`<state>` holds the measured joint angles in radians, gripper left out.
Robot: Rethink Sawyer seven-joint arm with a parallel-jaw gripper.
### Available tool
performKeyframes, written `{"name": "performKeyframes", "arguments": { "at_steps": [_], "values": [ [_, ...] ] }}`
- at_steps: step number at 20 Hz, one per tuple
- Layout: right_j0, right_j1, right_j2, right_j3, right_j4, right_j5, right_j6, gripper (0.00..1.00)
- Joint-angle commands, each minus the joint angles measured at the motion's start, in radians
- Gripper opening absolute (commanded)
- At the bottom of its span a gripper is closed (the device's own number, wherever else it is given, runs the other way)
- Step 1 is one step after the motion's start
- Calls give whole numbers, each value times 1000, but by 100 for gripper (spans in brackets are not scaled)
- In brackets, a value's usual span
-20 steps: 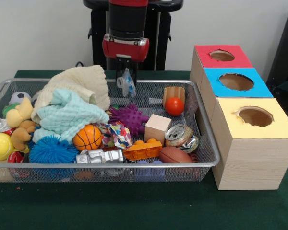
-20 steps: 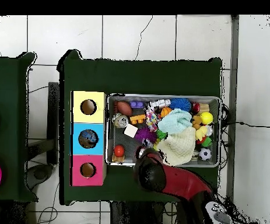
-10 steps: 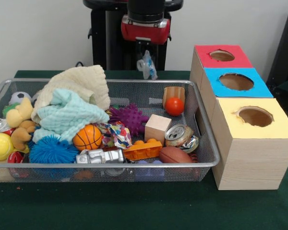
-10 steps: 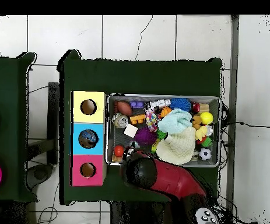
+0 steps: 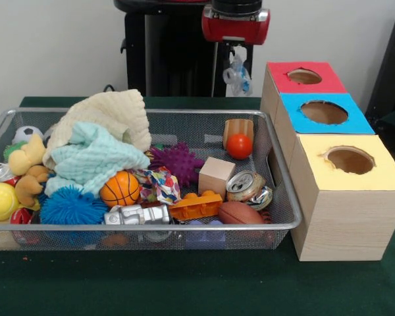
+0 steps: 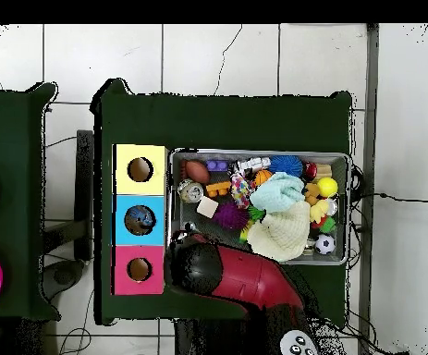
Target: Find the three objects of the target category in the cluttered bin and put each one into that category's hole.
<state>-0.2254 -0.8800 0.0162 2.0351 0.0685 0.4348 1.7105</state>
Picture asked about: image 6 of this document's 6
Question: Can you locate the light blue muslin cloth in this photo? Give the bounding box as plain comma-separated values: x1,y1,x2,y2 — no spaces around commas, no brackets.
250,171,306,214

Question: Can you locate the cream muslin cloth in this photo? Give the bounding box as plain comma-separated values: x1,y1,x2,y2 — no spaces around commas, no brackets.
247,200,312,263

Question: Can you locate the wooden box with three holes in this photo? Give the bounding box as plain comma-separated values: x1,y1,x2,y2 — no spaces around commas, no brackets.
112,143,170,296

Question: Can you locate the silver mesh bin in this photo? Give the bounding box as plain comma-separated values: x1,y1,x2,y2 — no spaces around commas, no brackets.
166,148,352,266

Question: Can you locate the orange plastic building block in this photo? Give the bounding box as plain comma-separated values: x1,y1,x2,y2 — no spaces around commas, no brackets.
205,180,232,198

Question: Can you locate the plain wooden cube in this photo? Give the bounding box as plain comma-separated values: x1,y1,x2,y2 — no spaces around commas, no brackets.
195,195,219,219

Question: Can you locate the crushed drink can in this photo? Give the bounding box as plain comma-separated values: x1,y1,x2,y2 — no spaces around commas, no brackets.
177,179,204,204

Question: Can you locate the purple spiky ball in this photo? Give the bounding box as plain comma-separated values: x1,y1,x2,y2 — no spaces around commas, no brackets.
213,201,249,231

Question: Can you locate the brown toy football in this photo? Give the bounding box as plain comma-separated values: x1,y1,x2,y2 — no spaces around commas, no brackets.
185,160,211,185

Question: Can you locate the silver toy robot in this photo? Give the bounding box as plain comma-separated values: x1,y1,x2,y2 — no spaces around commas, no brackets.
237,157,271,173

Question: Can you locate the dark green table cloth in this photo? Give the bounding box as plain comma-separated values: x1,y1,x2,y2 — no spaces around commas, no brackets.
92,78,356,328
0,81,60,322

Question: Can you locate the small toy soccer ball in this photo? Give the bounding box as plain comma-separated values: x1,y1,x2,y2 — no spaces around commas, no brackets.
314,233,336,255

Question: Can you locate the blue stringy koosh ball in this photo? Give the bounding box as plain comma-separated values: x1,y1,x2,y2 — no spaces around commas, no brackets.
269,154,304,177

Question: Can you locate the grey metal post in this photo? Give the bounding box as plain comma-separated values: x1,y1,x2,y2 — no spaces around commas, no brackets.
358,23,380,355

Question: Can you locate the black floor cable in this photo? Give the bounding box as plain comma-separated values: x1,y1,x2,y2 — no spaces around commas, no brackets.
349,190,428,203

